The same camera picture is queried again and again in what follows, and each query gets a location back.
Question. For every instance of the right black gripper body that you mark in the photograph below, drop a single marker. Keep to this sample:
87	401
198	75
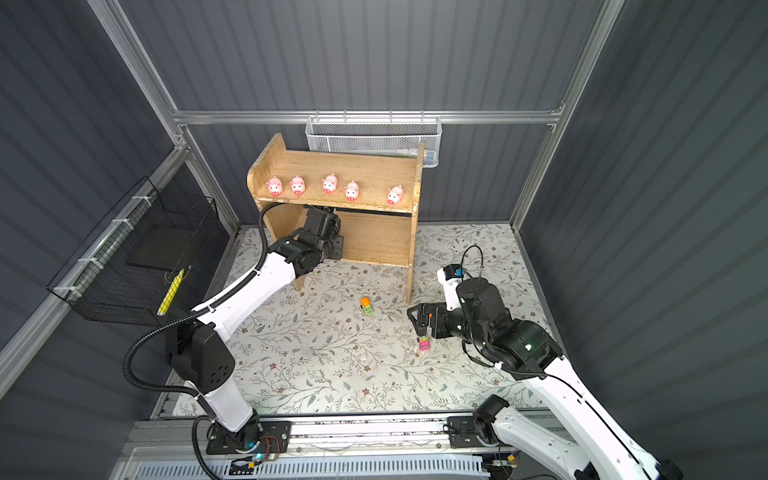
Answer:
447	322

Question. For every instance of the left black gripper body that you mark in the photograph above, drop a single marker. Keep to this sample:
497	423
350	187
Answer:
332	250

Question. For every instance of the pink green toy truck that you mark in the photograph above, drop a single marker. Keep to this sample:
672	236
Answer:
424	344

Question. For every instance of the pink pig toy front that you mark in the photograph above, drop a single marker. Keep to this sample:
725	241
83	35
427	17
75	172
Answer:
329	183

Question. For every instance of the pink pig toy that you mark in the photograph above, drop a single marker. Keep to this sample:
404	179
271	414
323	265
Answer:
352	191
395	194
275	186
298	185
329	183

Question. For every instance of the orange green mixer truck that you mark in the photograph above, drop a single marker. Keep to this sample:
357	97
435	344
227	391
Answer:
366	306

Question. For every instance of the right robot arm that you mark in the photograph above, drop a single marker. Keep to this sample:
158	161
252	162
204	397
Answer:
596	448

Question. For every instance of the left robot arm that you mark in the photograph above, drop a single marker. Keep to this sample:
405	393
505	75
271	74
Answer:
197	343

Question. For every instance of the wooden two-tier shelf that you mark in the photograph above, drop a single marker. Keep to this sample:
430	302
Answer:
374	232

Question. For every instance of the white vented cover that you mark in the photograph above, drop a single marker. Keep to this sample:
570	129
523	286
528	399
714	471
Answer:
439	466

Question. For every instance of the yellow corn toy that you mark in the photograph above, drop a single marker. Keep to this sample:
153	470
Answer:
171	292

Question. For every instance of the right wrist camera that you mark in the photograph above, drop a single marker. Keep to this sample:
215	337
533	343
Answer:
449	278

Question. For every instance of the white wire mesh basket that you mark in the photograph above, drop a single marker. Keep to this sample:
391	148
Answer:
377	139

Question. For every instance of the black wire basket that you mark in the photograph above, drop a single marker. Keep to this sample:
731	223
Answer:
123	276

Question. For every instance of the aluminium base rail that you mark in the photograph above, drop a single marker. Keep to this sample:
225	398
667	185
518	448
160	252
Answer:
402	432

